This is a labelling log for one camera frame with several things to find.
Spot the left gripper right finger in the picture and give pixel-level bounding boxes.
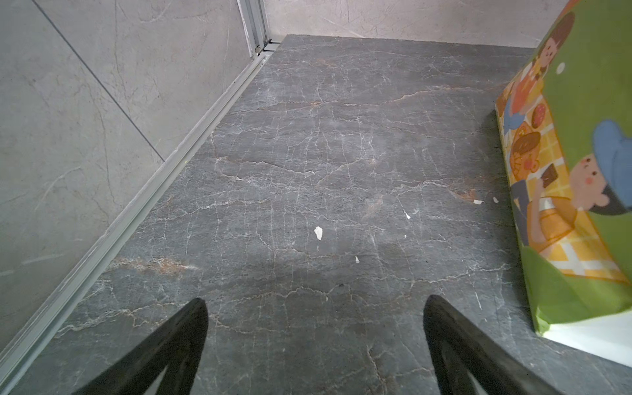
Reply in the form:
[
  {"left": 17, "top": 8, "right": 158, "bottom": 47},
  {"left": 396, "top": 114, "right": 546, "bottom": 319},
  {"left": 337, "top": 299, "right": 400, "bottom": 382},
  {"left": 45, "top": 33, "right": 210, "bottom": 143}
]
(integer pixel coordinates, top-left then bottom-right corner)
[{"left": 423, "top": 295, "right": 560, "bottom": 394}]

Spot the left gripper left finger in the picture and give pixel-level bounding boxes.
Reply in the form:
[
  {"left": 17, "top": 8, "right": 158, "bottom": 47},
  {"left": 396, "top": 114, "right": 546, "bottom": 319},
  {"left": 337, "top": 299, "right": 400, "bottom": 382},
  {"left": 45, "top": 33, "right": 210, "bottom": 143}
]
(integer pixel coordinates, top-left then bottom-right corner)
[{"left": 75, "top": 298, "right": 209, "bottom": 394}]

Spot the floral white paper bag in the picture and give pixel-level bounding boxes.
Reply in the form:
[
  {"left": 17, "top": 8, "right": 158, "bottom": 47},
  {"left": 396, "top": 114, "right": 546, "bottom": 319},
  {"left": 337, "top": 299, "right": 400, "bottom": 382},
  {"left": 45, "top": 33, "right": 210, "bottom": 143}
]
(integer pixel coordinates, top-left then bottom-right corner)
[{"left": 495, "top": 1, "right": 631, "bottom": 365}]

